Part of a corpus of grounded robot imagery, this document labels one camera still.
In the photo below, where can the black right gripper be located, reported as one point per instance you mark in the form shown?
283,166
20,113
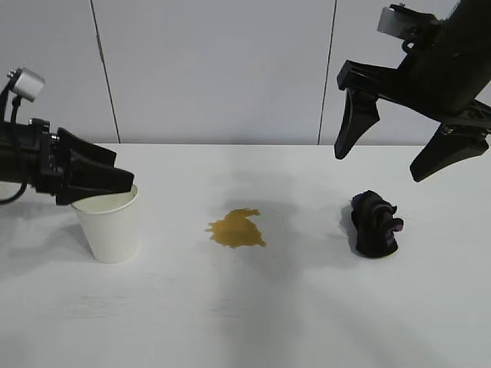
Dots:
433,84

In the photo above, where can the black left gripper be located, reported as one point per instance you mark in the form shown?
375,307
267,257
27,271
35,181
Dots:
23,153

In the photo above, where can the white paper cup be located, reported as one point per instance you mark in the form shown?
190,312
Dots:
111,234

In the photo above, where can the black purple cloth rag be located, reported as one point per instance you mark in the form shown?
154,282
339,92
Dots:
374,230

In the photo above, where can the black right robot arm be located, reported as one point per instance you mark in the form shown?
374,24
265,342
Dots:
475,15

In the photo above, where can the brown liquid spill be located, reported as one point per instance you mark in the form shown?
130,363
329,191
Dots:
236,230

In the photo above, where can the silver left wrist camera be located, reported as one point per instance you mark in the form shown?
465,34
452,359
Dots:
28,84

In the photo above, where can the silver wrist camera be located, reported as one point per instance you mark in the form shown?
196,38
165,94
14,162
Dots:
391,21
28,84

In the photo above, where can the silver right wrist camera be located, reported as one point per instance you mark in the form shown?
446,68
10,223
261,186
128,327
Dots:
391,21

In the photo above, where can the black right camera mount bracket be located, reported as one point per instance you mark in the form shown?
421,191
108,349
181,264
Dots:
424,23

